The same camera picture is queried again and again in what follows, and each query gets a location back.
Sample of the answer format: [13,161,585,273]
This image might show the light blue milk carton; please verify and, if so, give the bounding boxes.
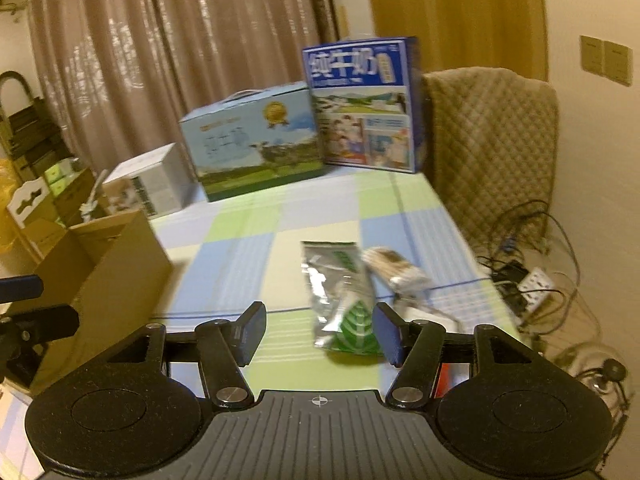
[180,81,326,202]

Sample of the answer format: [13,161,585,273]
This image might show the brown curtain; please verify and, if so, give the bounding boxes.
[28,0,337,171]

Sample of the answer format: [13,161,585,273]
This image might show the green tissue packs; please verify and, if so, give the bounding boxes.
[44,157,86,196]

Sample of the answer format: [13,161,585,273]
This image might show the black cables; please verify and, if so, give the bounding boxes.
[476,199,601,346]

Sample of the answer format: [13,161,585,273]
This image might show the silver green foil pouch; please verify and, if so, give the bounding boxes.
[302,240,382,356]

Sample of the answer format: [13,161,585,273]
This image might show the red pig toy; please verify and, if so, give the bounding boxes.
[434,363,452,399]

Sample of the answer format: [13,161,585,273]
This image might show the cotton swab pack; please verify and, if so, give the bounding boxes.
[361,246,432,294]

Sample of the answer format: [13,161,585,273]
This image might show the quilted beige chair cover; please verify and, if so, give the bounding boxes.
[423,67,560,256]

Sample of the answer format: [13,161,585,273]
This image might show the black folding cart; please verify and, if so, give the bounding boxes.
[1,70,73,182]

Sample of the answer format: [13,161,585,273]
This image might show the white appliance box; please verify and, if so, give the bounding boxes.
[102,143,195,219]

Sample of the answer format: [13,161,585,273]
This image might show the double wall switch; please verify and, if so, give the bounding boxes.
[579,35,634,87]

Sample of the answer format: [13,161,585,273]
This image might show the clear pack white pads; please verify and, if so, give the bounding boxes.
[392,294,462,333]

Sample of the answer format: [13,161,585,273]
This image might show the dark blue milk carton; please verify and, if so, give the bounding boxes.
[302,37,426,174]

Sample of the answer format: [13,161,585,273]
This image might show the yellow wooden door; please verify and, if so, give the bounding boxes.
[370,0,549,80]

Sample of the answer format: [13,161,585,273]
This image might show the brown cardboard box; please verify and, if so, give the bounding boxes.
[27,211,172,398]

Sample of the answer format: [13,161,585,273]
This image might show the white power strip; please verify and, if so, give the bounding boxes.
[516,268,559,313]

